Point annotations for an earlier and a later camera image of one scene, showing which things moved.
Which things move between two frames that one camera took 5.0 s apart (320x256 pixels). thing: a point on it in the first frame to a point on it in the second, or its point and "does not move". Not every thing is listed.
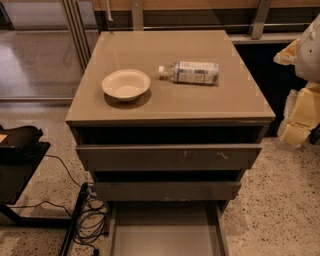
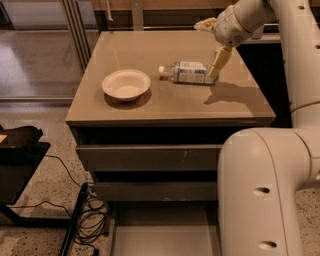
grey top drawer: x=169 y=157 does not move
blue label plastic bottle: x=190 y=72 does not move
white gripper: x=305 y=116 to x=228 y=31
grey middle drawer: x=167 y=191 does not move
